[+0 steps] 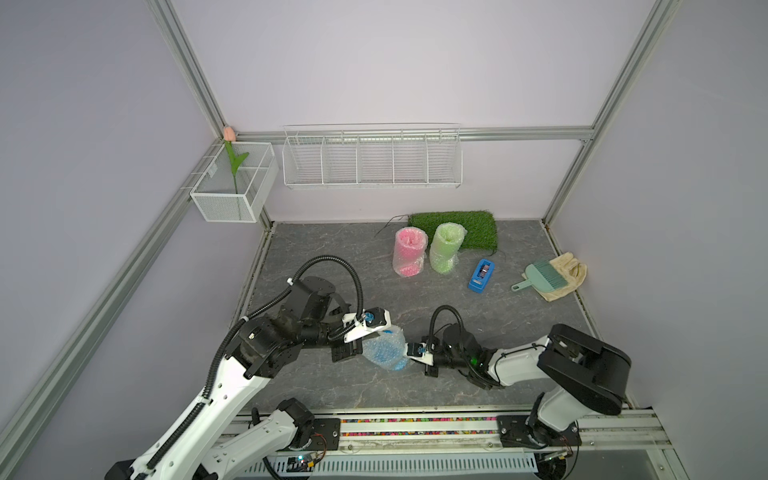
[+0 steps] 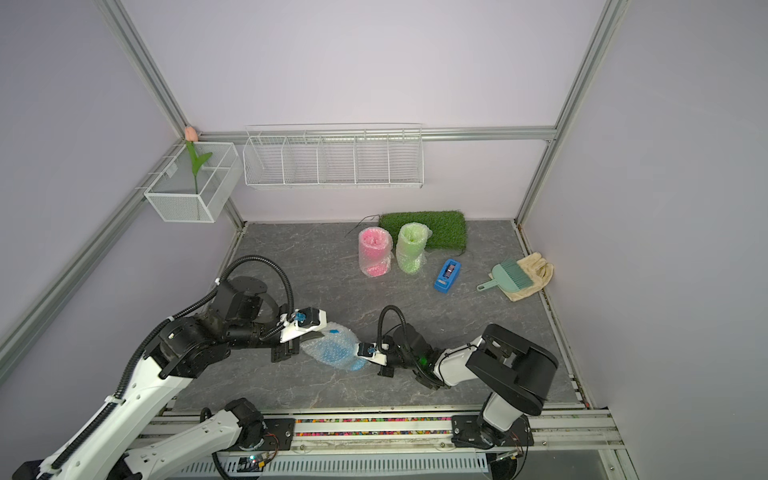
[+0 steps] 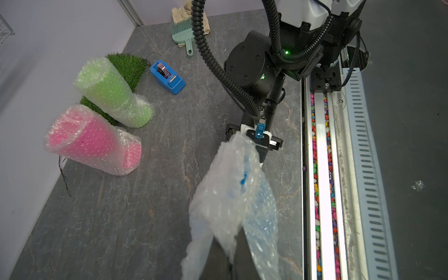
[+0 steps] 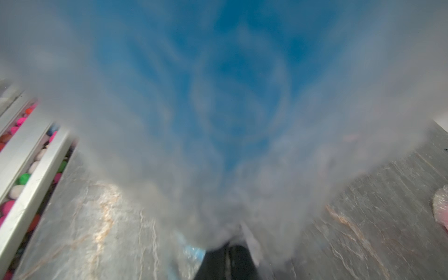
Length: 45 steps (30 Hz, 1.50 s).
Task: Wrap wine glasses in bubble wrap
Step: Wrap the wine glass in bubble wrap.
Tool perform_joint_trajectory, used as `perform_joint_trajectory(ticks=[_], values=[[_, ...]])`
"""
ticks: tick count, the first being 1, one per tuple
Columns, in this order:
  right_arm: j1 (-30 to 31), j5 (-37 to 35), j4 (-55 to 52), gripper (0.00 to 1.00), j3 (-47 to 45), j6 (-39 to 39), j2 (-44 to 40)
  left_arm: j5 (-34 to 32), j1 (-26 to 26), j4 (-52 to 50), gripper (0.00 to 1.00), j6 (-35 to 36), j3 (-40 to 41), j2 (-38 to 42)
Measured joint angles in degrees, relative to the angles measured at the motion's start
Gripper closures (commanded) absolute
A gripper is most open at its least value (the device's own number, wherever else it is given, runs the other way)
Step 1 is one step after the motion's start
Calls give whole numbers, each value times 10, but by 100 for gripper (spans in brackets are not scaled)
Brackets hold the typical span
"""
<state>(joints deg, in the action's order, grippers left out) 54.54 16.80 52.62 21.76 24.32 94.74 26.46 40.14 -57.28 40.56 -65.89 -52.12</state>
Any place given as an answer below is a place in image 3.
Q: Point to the green dustpan brush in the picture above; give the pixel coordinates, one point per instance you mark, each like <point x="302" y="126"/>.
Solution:
<point x="182" y="33"/>

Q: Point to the artificial grass mat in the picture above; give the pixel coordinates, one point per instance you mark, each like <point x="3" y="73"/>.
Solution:
<point x="108" y="85"/>

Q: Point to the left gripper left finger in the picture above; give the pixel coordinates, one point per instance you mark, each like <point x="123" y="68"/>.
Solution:
<point x="217" y="266"/>

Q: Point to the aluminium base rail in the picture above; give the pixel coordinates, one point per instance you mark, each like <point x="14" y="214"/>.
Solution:
<point x="346" y="228"/>

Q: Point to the clear tape roll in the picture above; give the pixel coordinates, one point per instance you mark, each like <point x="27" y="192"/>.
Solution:
<point x="161" y="68"/>

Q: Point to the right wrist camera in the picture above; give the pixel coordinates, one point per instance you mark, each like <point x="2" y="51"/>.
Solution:
<point x="258" y="133"/>

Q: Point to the blue plastic wine glass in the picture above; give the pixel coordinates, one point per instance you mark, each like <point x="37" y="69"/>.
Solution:
<point x="246" y="169"/>

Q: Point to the pink plastic wine glass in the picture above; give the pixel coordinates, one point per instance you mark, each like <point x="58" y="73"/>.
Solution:
<point x="91" y="140"/>

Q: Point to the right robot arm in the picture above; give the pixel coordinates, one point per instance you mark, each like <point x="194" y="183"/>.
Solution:
<point x="305" y="41"/>

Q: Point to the green plastic wine glass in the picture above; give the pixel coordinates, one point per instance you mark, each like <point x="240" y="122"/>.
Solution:
<point x="112" y="94"/>

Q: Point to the blue tape dispenser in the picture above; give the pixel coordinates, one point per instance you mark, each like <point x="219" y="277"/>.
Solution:
<point x="174" y="84"/>

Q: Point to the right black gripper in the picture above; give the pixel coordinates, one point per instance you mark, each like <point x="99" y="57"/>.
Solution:
<point x="251" y="66"/>

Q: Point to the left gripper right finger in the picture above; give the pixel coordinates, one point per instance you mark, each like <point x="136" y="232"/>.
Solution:
<point x="243" y="267"/>

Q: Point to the white wire wall rack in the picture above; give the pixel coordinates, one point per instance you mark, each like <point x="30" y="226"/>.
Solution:
<point x="5" y="29"/>

